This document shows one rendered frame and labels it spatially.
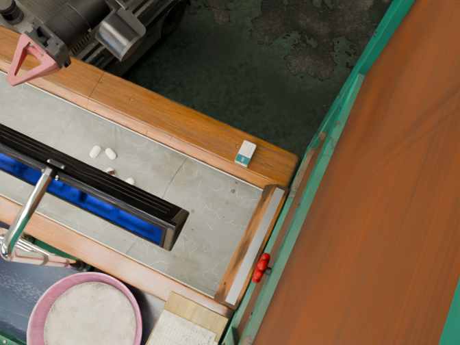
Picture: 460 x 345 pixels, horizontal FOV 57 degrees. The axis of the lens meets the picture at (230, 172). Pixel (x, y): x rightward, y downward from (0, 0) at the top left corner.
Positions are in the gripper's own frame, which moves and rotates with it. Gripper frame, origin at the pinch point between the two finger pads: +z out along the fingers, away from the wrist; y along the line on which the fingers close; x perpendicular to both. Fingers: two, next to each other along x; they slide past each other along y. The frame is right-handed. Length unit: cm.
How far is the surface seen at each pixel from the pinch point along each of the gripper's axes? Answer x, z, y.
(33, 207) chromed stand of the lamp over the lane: -15.5, 13.7, 3.4
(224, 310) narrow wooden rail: -62, 8, 24
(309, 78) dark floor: -57, -96, 107
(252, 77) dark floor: -37, -79, 114
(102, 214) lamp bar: -24.9, 7.6, 5.6
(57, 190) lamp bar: -16.1, 9.5, 8.1
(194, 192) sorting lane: -39, -10, 35
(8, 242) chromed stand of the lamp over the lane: -16.6, 20.3, 2.9
